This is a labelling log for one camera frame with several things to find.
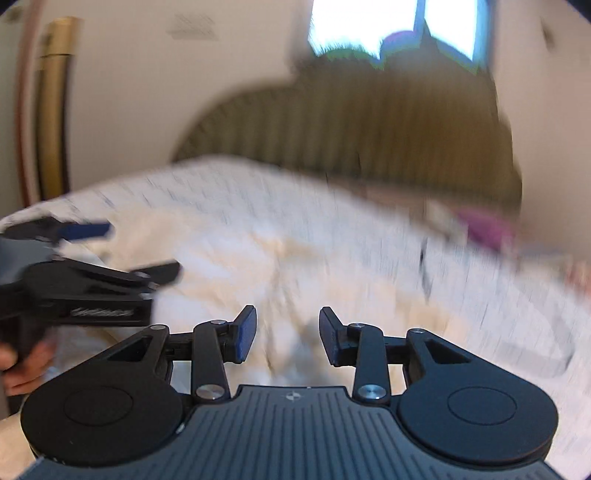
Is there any cream puffer jacket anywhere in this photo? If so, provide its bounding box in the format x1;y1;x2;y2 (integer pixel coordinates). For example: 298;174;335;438
61;209;466;386

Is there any person's left hand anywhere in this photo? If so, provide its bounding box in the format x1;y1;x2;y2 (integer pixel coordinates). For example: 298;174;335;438
1;336;56;397

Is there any white script-print bedspread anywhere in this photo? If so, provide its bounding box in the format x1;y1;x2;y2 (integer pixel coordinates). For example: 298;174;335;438
2;157;590;479

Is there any purple garment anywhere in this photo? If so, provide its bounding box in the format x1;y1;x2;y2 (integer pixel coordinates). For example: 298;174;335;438
456;208;516;252

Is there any olive green upholstered headboard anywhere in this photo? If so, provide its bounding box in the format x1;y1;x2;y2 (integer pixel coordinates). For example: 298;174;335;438
175;46;522;211

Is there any window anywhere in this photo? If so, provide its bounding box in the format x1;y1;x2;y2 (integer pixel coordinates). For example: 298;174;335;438
308;1;492;69

